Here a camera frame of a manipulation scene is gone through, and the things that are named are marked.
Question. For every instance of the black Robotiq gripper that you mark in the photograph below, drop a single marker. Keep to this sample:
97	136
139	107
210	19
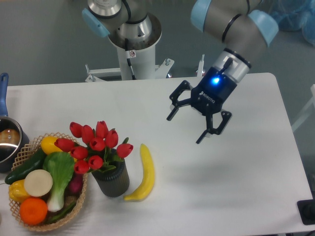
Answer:
214	94

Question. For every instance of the red tulip bouquet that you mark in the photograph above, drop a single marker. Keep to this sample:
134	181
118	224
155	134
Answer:
102	151

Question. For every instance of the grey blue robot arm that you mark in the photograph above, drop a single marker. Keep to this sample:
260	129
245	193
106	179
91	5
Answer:
245	31

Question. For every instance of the dark grey ribbed vase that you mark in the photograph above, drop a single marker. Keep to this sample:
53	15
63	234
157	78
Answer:
112	178

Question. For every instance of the yellow banana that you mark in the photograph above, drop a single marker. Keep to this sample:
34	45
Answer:
148	180

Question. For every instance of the blue plastic bag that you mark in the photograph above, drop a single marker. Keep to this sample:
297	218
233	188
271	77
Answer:
295	15

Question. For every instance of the black device at table edge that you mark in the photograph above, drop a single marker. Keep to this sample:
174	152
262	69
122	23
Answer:
306	208

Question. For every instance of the purple red radish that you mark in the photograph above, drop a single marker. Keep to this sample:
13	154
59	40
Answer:
76	184

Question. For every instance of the green bok choy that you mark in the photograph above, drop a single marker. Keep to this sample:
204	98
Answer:
60	165

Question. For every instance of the yellow lemon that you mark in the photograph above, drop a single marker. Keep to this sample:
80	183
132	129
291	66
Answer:
57	147

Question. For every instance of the dark green cucumber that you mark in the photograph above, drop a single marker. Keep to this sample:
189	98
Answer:
35	162

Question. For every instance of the woven wicker basket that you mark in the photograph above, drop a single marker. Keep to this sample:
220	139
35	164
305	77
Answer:
26	152

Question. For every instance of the green chili pepper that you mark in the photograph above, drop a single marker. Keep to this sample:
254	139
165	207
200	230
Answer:
61	214

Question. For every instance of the orange fruit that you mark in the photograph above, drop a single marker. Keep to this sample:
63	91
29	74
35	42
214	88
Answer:
33	211

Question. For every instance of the yellow bell pepper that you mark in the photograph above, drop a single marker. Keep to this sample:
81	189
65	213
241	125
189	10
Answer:
17	191

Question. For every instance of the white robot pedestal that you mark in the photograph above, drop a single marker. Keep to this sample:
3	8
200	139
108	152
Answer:
136	48

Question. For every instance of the white frame at right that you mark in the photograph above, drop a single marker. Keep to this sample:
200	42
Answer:
305	112

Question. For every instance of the blue handled saucepan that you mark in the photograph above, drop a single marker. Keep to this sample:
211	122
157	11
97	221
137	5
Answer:
12	136

